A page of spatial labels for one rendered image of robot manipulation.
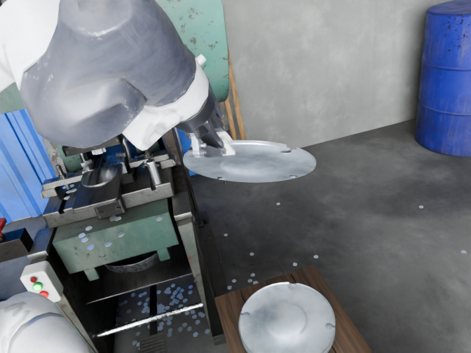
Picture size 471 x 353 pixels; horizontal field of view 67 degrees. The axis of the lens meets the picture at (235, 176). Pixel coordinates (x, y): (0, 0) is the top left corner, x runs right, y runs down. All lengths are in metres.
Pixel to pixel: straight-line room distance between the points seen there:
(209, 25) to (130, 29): 0.57
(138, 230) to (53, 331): 0.61
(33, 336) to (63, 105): 0.48
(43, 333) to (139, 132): 0.43
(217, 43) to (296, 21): 1.73
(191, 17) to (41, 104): 0.56
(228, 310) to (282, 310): 0.19
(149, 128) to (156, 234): 0.88
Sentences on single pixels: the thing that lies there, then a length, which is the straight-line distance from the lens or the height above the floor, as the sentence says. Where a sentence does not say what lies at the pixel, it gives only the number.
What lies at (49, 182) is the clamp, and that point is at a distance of 1.48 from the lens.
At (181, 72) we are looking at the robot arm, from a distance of 0.41.
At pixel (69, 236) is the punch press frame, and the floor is 0.64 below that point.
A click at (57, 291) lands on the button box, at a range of 1.33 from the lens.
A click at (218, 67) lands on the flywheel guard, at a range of 0.97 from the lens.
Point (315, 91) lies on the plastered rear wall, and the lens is 2.77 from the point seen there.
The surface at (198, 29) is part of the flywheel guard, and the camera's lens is 0.90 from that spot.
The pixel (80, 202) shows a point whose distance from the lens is 1.21.
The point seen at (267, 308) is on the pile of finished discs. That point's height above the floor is 0.38.
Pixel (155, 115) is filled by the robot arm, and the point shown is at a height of 1.19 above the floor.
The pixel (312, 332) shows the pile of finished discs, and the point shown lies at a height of 0.38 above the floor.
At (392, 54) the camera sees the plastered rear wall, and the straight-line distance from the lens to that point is 3.02.
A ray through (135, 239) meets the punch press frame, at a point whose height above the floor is 0.57.
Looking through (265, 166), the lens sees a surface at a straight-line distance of 0.81.
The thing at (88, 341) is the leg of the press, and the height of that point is 0.22.
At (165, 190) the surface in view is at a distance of 1.31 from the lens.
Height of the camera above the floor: 1.32
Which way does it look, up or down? 30 degrees down
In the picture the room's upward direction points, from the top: 11 degrees counter-clockwise
